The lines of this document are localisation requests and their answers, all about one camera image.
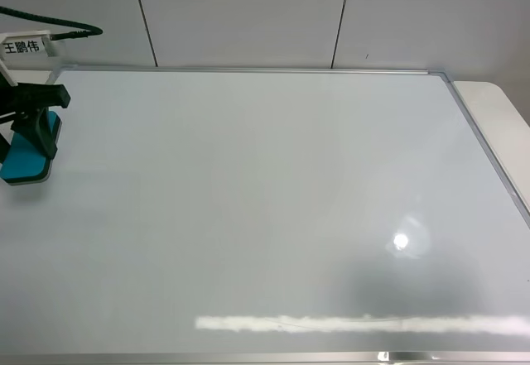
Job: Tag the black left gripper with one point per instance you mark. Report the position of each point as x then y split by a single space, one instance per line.
27 107

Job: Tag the teal whiteboard eraser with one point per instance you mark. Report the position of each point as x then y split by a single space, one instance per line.
24 164

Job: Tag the white aluminium-framed whiteboard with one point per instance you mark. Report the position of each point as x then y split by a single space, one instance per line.
266 216

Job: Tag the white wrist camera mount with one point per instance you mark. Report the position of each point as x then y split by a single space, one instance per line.
24 43

